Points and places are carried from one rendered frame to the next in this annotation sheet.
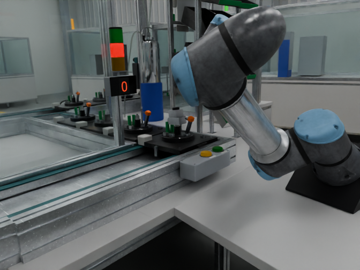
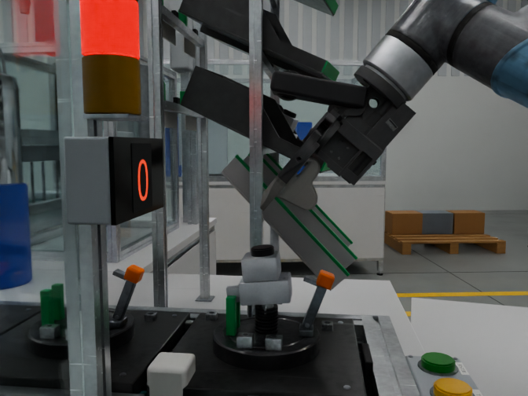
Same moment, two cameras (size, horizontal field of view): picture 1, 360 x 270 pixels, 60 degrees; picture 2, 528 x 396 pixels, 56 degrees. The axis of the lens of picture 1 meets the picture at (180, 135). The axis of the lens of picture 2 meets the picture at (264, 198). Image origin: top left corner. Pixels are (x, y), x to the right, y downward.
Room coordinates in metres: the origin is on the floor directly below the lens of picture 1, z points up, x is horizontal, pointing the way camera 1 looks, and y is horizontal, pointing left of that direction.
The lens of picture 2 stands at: (0.76, 0.38, 1.23)
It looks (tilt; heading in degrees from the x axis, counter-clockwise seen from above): 6 degrees down; 324
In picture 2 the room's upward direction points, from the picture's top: straight up
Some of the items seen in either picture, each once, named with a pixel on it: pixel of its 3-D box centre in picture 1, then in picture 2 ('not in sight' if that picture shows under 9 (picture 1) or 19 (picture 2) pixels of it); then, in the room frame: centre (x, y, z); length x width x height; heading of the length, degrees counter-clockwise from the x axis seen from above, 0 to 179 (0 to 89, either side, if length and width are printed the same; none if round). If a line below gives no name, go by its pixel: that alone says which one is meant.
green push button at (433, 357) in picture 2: (217, 150); (438, 365); (1.11, -0.14, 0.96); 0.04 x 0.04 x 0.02
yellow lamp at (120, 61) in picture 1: (118, 64); (111, 87); (1.20, 0.23, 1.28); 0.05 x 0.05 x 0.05
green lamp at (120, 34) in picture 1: (115, 36); not in sight; (1.20, 0.23, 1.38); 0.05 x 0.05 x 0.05
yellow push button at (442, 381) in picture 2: (205, 155); (452, 394); (1.06, -0.09, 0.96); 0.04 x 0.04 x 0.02
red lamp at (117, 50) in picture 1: (117, 50); (110, 29); (1.20, 0.23, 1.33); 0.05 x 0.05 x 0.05
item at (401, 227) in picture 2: not in sight; (440, 230); (4.32, -4.83, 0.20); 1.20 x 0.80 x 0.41; 57
